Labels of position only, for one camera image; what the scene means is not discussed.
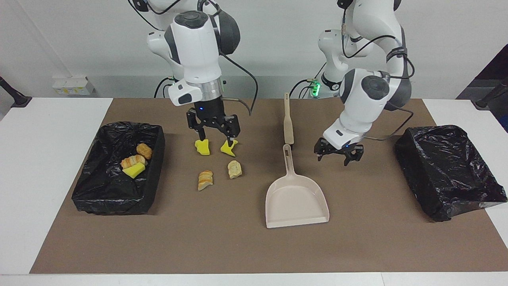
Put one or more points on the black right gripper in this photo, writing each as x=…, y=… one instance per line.
x=209, y=113

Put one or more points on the beige plastic dustpan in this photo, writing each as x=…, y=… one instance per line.
x=297, y=206

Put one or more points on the white wall socket box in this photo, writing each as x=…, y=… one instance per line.
x=73, y=86

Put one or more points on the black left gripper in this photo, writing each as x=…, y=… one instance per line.
x=341, y=151

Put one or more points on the round brown bread roll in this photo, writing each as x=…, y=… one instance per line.
x=144, y=151

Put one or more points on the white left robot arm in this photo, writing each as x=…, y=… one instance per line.
x=365, y=103

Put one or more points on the brown table mat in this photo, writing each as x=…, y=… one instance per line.
x=238, y=246

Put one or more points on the dark partition panel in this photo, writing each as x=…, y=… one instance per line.
x=498, y=67

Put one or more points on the striped croissant piece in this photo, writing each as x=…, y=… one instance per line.
x=133, y=161
x=205, y=180

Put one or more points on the pale bread chunk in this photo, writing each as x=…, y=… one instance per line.
x=234, y=169

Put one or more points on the blocky yellow sponge piece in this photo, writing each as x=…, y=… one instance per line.
x=203, y=149

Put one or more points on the notched yellow sponge piece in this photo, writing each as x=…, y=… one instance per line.
x=228, y=149

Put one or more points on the beige hand brush black bristles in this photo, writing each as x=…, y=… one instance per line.
x=288, y=123

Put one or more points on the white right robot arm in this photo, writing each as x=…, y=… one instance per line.
x=194, y=47

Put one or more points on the bin lined with black bag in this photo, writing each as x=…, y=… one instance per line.
x=115, y=190
x=448, y=174

